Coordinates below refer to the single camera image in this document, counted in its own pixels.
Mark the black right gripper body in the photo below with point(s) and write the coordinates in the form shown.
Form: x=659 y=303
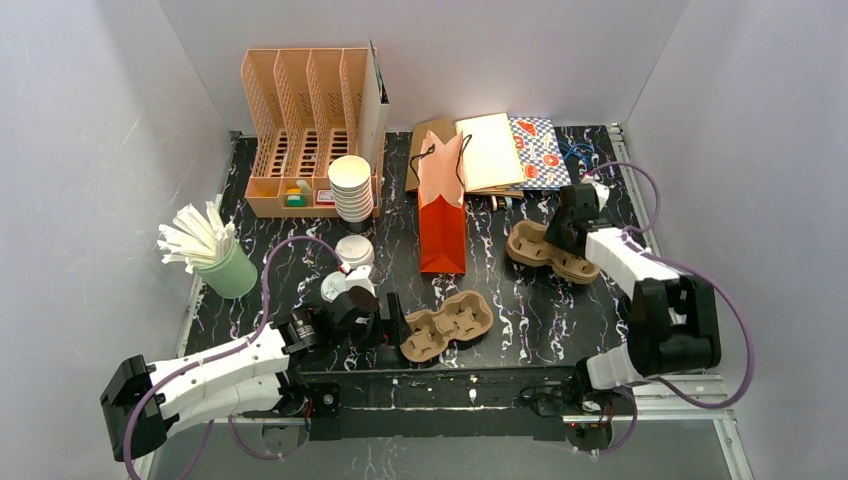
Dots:
x=556 y=233

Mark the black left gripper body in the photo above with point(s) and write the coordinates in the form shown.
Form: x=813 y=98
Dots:
x=383 y=321

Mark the single brown pulp cup carrier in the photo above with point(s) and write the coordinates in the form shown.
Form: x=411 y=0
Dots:
x=462 y=317

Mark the orange paper bag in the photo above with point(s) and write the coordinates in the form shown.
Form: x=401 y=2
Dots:
x=441 y=205

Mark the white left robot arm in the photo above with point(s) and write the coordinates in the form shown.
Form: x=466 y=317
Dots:
x=146 y=403

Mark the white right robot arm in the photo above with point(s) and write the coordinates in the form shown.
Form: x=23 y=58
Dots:
x=671 y=318

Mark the blue checkered paper bag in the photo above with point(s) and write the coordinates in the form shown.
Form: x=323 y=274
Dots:
x=538 y=151

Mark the blue rubber bands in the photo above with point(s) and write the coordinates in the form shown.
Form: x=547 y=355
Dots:
x=582 y=152

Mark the white lid stack upper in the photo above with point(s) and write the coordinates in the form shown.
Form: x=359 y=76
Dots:
x=355 y=250

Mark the cream paper bag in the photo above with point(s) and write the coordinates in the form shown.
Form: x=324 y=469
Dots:
x=490 y=158

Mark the red white staple box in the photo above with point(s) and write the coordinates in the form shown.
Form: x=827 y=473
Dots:
x=324 y=198

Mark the green paper cup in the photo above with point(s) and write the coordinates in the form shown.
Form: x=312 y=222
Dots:
x=233 y=276

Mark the green stamp box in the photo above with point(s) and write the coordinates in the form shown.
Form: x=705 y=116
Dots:
x=296 y=200

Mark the translucent white bottle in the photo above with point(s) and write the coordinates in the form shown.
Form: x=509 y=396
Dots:
x=304 y=186

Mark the stack of white paper cups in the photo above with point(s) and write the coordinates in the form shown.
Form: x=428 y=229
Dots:
x=351 y=185

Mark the white wrapped straws bundle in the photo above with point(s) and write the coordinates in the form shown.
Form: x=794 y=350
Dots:
x=196 y=239

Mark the pink desk organizer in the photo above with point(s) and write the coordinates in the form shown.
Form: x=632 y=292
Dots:
x=311 y=106

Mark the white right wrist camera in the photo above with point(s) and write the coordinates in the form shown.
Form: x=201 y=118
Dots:
x=603 y=193

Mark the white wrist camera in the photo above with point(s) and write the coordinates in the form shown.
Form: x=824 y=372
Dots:
x=603 y=193
x=360 y=277

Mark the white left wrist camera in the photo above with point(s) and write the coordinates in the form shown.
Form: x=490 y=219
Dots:
x=360 y=277

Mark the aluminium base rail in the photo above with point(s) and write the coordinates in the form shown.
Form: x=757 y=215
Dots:
x=328 y=396

